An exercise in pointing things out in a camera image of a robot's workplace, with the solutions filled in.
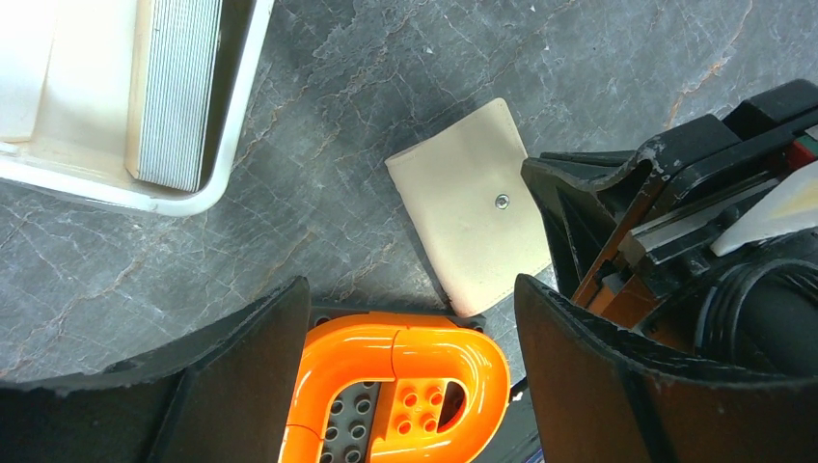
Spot orange curved toy track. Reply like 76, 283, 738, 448
279, 312, 510, 462

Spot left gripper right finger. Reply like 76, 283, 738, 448
514, 274, 817, 462

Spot white rectangular tray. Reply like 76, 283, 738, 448
1, 1, 273, 217

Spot stack of cards in tray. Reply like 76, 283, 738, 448
125, 0, 222, 192

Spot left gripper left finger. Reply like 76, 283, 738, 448
1, 277, 311, 462

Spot grey toy baseplate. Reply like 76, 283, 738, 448
310, 303, 486, 463

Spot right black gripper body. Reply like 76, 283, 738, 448
572, 79, 817, 352

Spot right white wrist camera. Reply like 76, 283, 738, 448
710, 161, 817, 257

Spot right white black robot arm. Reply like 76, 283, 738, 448
521, 79, 817, 376

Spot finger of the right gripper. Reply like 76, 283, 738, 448
520, 115, 743, 302

